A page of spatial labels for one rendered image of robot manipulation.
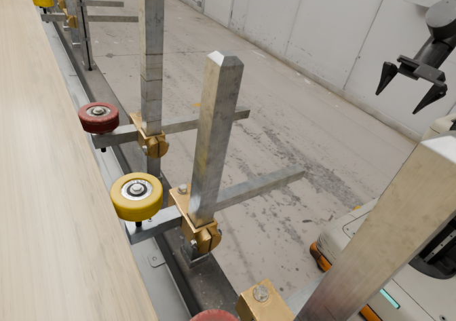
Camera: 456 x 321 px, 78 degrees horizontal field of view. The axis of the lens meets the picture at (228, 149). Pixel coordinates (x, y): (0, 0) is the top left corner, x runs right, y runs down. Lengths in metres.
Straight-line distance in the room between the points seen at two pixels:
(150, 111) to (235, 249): 1.03
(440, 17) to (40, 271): 0.80
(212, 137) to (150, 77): 0.25
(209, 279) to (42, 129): 0.43
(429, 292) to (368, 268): 1.21
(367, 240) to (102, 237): 0.33
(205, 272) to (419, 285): 1.01
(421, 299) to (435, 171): 1.23
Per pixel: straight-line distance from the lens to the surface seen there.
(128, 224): 0.55
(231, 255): 1.49
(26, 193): 0.52
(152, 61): 0.59
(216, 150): 0.41
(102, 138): 0.69
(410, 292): 1.40
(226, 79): 0.35
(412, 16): 3.14
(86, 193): 0.49
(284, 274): 1.52
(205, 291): 0.61
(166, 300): 0.69
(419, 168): 0.20
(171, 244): 0.66
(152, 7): 0.56
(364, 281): 0.27
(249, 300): 0.44
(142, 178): 0.49
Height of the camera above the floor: 1.25
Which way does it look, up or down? 37 degrees down
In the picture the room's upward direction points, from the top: 12 degrees clockwise
